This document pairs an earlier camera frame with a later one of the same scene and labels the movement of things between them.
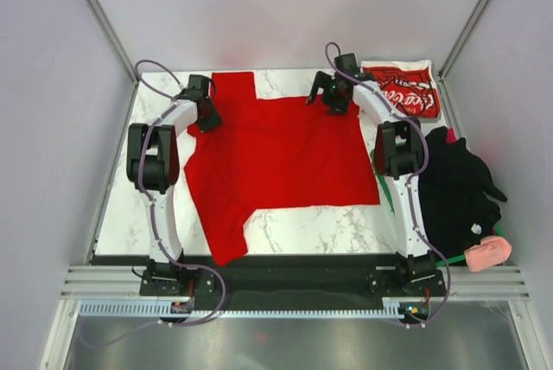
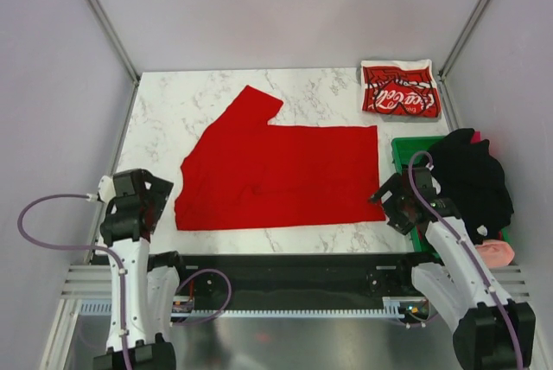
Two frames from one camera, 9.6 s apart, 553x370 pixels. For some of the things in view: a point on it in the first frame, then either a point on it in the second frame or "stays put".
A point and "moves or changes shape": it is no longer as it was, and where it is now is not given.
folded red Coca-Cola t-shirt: [410, 85] stays put
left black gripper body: [212, 119] -> [155, 197]
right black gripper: [321, 81] -> [397, 222]
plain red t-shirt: [271, 152] moves or changes shape
